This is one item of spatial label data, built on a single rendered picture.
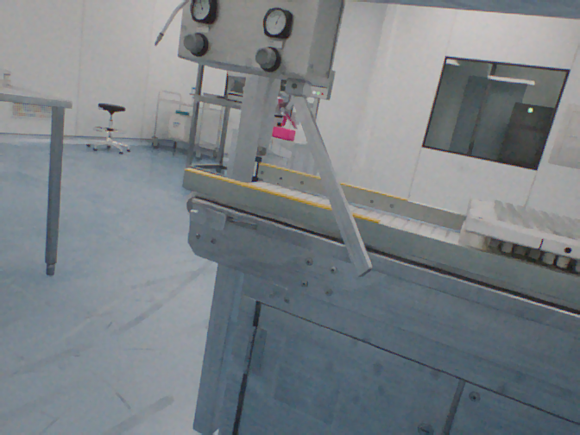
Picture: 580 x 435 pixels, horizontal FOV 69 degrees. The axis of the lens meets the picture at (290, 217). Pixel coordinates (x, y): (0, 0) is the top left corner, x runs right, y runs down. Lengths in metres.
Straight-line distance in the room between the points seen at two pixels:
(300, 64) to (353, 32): 5.83
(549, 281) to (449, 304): 0.12
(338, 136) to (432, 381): 5.69
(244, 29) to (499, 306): 0.51
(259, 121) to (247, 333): 0.47
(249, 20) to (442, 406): 0.64
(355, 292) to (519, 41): 5.47
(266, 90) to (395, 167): 5.11
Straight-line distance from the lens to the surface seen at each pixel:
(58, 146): 2.23
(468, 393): 0.74
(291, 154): 3.42
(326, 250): 0.64
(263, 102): 0.99
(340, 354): 0.75
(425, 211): 0.87
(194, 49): 0.68
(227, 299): 1.11
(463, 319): 0.63
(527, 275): 0.61
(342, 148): 6.27
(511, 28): 6.02
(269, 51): 0.61
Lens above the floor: 1.00
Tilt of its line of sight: 14 degrees down
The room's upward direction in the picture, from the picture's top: 11 degrees clockwise
